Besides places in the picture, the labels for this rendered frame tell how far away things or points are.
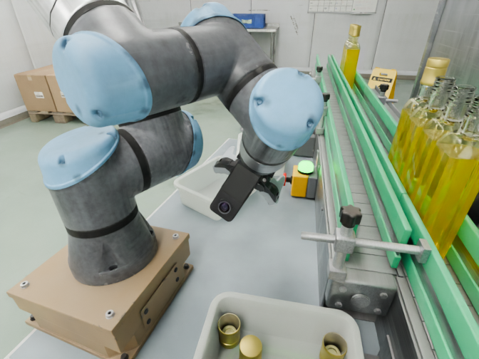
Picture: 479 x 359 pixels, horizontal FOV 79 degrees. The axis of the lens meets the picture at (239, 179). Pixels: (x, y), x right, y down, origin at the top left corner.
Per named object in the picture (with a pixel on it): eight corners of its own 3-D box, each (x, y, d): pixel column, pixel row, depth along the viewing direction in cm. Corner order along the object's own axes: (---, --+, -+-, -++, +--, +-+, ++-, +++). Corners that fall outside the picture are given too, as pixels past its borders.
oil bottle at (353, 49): (352, 90, 142) (365, 25, 128) (340, 90, 143) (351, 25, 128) (351, 87, 147) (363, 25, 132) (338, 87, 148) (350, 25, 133)
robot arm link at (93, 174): (50, 214, 49) (16, 138, 43) (123, 182, 58) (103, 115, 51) (79, 243, 42) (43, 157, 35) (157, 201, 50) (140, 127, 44)
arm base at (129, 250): (52, 272, 51) (28, 227, 46) (115, 222, 63) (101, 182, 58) (117, 296, 45) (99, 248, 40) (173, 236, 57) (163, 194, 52)
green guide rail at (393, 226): (397, 268, 46) (413, 230, 42) (390, 268, 46) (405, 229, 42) (327, 67, 193) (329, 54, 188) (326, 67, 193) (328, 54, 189)
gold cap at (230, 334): (237, 310, 47) (237, 326, 50) (215, 315, 46) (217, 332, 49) (243, 330, 44) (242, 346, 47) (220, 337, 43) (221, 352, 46)
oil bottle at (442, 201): (445, 261, 48) (507, 142, 36) (408, 256, 49) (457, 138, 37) (432, 238, 52) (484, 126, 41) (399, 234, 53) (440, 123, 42)
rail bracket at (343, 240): (413, 293, 42) (445, 227, 35) (296, 276, 45) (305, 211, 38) (407, 277, 44) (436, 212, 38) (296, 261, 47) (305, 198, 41)
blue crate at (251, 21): (229, 28, 514) (229, 13, 503) (233, 26, 549) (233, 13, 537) (263, 28, 506) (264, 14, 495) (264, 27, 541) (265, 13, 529)
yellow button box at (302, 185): (313, 199, 85) (317, 178, 81) (289, 196, 86) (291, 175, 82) (313, 187, 91) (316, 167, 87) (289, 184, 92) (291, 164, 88)
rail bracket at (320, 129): (323, 136, 94) (331, 95, 87) (301, 134, 95) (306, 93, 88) (323, 132, 97) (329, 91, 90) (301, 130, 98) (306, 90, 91)
